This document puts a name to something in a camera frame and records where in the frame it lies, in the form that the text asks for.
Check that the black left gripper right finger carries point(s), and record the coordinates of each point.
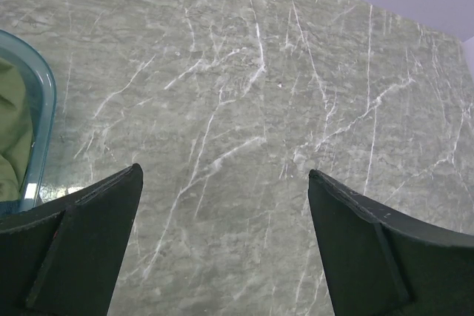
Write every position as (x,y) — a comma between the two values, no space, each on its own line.
(379,261)

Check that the translucent teal laundry basket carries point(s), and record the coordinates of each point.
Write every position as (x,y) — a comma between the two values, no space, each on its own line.
(41,95)

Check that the olive green tank top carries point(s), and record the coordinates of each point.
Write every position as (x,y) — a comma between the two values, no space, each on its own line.
(16,132)

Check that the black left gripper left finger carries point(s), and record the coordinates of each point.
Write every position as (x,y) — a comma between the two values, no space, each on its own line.
(64,257)

